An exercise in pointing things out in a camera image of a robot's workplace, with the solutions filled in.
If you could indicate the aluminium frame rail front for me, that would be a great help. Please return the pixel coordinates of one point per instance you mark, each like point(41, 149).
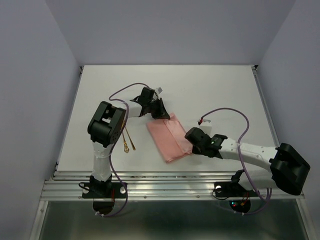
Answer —
point(142, 186)

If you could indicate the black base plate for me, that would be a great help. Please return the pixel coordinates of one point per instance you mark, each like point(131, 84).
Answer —
point(227, 189)
point(114, 191)

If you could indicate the gold fork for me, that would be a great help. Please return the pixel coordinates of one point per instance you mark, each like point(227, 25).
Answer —
point(125, 130)

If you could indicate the pink satin napkin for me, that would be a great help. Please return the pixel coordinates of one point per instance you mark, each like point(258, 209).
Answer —
point(169, 138)

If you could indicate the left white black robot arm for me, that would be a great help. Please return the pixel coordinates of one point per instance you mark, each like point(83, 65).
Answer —
point(106, 127)

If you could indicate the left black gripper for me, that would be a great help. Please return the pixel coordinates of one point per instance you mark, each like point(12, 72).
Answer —
point(161, 113)

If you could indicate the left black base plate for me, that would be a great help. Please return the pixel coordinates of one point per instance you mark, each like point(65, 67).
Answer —
point(114, 191)

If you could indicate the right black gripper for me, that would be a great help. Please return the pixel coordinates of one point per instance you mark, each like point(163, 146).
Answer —
point(195, 150)

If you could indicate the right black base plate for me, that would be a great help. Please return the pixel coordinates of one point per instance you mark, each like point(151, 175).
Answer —
point(227, 189)

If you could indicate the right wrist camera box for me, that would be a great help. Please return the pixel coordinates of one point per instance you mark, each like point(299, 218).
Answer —
point(200, 133)

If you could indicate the gold spoon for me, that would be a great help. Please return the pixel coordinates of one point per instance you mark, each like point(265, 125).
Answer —
point(125, 145)

